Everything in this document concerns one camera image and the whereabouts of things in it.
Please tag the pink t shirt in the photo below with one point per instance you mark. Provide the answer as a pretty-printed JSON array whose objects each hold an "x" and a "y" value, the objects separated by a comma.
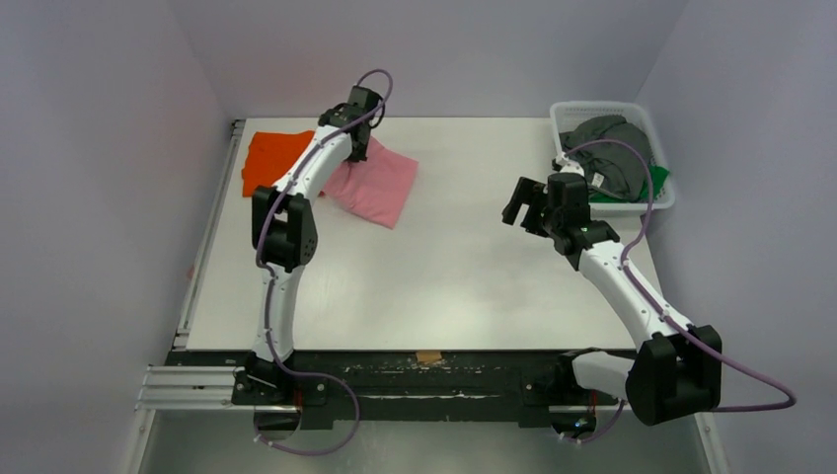
[{"x": 376, "y": 189}]

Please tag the brown tape piece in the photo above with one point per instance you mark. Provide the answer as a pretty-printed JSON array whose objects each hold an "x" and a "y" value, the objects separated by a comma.
[{"x": 428, "y": 357}]

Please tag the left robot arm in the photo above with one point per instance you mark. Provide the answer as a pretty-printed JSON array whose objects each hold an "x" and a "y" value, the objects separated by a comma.
[{"x": 284, "y": 231}]

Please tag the grey t shirt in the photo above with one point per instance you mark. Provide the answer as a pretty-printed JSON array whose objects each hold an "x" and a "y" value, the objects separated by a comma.
[{"x": 614, "y": 154}]

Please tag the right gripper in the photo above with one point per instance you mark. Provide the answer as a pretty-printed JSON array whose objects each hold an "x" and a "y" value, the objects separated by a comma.
[{"x": 529, "y": 203}]

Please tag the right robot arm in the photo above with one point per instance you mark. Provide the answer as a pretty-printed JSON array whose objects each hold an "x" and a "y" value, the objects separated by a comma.
[{"x": 676, "y": 371}]

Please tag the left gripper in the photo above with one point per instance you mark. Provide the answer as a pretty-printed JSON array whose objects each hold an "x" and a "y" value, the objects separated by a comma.
[{"x": 358, "y": 155}]

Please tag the white plastic basket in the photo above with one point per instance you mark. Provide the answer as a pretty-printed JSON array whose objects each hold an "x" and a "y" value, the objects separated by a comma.
[{"x": 566, "y": 116}]

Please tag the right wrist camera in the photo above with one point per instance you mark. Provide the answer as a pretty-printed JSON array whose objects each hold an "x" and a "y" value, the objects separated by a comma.
[{"x": 564, "y": 164}]

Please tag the green t shirt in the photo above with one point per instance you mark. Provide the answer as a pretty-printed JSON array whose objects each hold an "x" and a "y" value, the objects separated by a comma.
[{"x": 659, "y": 176}]

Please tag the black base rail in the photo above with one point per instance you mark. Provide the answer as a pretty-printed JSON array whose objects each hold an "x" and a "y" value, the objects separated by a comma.
[{"x": 526, "y": 388}]

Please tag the folded orange t shirt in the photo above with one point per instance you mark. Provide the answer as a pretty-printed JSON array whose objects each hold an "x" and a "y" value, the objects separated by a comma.
[{"x": 270, "y": 156}]

